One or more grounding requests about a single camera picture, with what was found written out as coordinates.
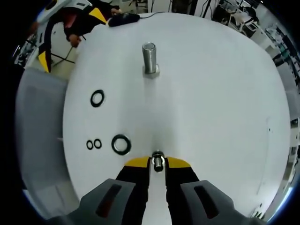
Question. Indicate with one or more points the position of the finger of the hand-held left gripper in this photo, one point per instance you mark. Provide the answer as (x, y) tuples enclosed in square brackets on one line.
[(98, 15), (47, 58)]

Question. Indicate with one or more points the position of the large steel bolt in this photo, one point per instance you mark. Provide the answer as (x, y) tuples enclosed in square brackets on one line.
[(149, 58)]

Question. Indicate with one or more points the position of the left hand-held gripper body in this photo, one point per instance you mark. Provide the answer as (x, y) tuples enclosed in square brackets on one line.
[(50, 11)]

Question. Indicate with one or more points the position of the office desk with equipment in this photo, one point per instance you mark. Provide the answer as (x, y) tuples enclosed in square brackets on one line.
[(236, 14)]

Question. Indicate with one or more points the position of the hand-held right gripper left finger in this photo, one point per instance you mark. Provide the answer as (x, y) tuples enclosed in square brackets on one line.
[(131, 187)]

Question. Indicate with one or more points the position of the small steel bolt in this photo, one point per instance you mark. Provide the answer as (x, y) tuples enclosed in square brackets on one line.
[(158, 162)]

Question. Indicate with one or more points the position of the large black washer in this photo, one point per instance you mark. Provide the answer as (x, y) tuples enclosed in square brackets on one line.
[(114, 146), (93, 99)]

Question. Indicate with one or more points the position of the large grey box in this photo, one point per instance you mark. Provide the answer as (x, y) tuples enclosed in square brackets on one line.
[(39, 131)]

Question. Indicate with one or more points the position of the small black washer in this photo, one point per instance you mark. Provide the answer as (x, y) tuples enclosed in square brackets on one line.
[(95, 143), (87, 144)]

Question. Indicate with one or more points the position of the black oblong device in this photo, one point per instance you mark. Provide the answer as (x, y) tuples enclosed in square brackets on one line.
[(123, 20)]

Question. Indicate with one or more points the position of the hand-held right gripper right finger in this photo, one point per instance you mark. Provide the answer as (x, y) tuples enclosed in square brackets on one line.
[(180, 185)]

